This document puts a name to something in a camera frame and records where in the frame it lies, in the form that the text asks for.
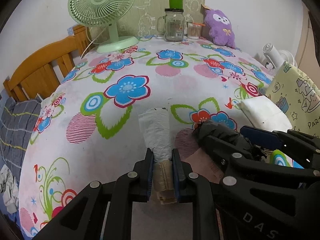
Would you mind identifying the white and beige cloth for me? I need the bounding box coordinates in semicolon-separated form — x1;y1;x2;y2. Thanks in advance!
138;107;177;205

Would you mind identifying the pink paper packet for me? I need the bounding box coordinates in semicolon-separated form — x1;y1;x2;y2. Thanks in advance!
181;148;224;184

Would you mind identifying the floral tablecloth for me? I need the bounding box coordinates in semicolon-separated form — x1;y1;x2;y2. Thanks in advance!
19;36;272;237

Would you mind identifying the white folded towel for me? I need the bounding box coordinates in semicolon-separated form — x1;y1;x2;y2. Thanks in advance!
240;95;292;132

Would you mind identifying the yellow cartoon fabric bin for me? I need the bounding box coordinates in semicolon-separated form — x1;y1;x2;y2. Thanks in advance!
265;62;320;137

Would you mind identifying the white crumpled cloth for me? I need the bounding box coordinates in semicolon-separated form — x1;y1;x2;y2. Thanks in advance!
1;164;19;214

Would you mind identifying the white floor fan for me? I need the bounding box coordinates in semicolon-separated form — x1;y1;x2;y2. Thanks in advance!
262;43;297;70

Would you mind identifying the beige door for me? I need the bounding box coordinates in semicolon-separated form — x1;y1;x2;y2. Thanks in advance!
295;3;319;77

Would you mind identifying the grey plaid pillow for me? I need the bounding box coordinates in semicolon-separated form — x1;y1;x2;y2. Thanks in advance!
1;97;41;181

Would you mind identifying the wooden bed headboard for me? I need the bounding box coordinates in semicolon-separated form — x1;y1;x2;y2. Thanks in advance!
3;24;92;102

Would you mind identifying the cotton swab jar orange lid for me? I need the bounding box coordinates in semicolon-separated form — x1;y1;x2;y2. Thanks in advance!
187;22;204;39

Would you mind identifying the glass mason jar mug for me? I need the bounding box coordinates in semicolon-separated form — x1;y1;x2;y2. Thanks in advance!
157;8;184;42

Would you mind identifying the purple plush bunny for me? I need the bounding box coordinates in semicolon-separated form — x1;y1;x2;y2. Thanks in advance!
204;9;235;48

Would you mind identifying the green cup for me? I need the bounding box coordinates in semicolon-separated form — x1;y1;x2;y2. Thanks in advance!
169;0;183;10

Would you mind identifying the green desk fan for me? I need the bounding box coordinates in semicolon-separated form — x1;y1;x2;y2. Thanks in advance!
68;0;138;54

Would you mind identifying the green patterned wall board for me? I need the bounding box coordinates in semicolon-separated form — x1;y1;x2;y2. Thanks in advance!
117;0;205;37

